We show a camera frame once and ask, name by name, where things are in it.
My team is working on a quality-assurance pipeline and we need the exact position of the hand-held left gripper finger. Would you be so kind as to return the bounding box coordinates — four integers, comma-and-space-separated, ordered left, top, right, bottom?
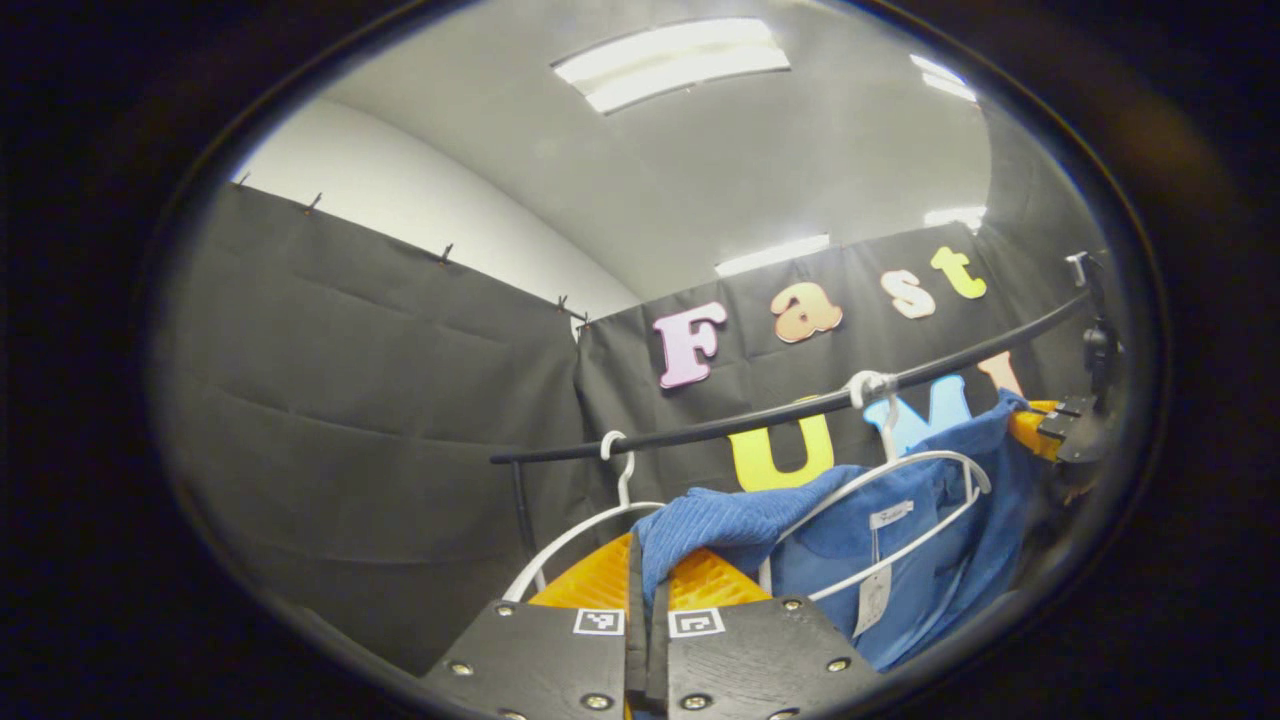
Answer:
420, 532, 648, 720
647, 547, 883, 720

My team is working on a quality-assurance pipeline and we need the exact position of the blue corduroy jacket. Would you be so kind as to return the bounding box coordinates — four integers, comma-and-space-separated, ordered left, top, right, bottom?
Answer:
632, 390, 1046, 673

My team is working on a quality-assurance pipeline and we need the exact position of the white plastic hanger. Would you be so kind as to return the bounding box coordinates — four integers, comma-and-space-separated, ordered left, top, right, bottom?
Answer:
500, 430, 669, 604
757, 370, 993, 603

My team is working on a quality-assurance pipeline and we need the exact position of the black metal clothes rack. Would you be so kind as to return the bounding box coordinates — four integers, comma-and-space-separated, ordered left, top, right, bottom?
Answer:
490, 290, 1093, 566

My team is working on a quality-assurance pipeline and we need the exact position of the long narrow ceiling light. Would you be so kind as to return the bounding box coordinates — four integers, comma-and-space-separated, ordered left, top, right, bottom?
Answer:
715, 234, 831, 278

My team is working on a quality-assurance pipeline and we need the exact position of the black backdrop cloth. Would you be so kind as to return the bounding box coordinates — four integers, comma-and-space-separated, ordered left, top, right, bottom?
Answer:
150, 183, 1111, 676

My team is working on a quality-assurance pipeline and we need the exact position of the large rectangular ceiling light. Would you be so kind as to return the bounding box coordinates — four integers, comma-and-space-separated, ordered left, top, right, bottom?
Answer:
552, 18, 791, 114

